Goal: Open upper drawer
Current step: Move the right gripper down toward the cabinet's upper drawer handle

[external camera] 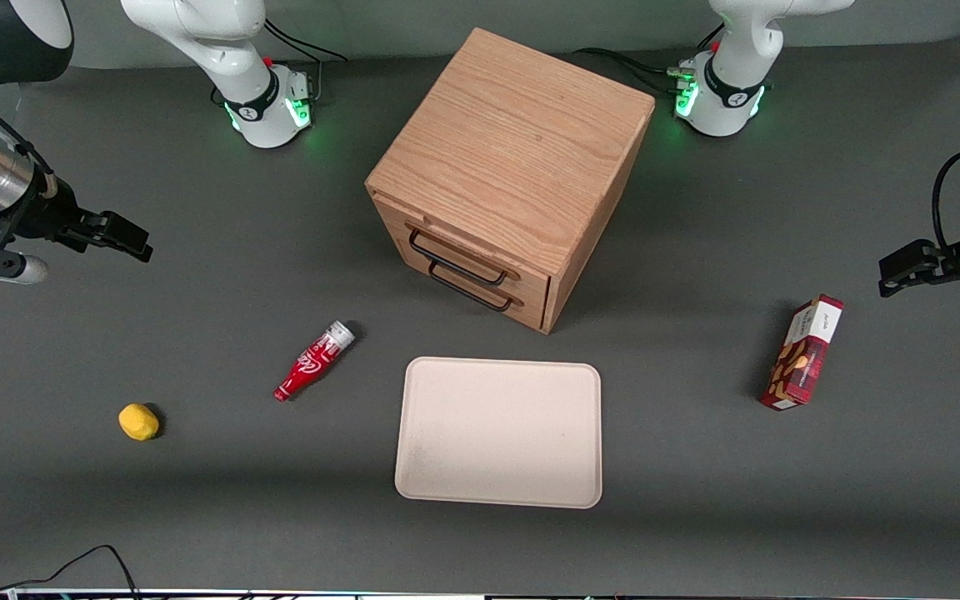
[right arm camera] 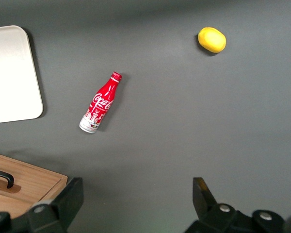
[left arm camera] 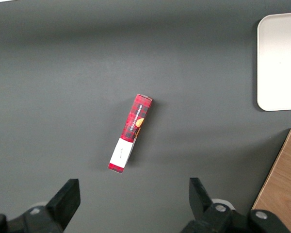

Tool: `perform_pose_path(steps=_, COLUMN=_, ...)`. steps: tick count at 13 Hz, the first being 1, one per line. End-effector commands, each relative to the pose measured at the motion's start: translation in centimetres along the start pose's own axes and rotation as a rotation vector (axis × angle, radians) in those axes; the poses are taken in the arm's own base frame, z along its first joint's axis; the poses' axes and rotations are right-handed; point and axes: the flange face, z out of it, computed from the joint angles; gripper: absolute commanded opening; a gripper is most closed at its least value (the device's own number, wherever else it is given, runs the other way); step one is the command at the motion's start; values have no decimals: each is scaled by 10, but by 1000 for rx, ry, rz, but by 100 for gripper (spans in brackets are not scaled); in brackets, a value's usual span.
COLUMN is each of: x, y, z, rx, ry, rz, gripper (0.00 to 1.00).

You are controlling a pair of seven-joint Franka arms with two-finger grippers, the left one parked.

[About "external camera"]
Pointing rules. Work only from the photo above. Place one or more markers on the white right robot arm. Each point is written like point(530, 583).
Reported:
point(222, 42)

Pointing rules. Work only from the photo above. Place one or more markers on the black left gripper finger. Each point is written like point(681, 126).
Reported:
point(907, 258)
point(913, 280)

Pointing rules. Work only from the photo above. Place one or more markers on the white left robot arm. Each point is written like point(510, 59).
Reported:
point(730, 75)

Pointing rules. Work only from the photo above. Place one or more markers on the yellow lemon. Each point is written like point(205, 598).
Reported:
point(138, 422)

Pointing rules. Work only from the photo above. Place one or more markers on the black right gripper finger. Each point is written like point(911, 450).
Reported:
point(132, 252)
point(123, 228)

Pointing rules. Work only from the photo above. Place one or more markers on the red snack box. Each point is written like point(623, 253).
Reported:
point(803, 353)

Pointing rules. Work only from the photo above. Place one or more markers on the red cola bottle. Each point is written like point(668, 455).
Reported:
point(313, 362)

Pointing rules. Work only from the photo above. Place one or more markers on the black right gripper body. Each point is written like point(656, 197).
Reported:
point(53, 213)

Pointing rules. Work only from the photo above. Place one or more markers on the beige plastic tray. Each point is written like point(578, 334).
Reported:
point(499, 432)

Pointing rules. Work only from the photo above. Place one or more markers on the wooden drawer cabinet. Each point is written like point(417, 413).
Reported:
point(513, 142)

